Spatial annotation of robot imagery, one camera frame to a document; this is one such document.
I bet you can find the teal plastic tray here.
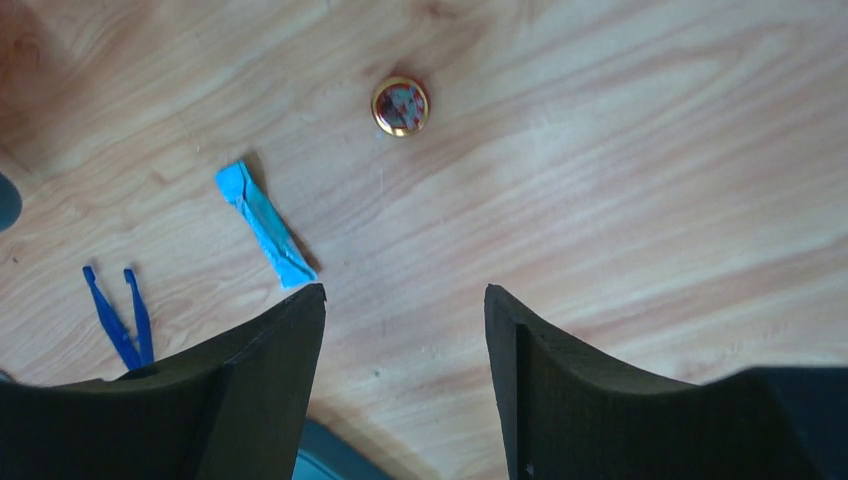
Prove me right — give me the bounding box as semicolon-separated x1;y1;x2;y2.
291;419;390;480

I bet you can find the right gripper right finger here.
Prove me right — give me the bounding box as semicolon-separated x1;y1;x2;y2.
484;285;847;479

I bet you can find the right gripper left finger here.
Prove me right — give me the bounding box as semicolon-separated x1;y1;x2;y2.
1;284;326;479

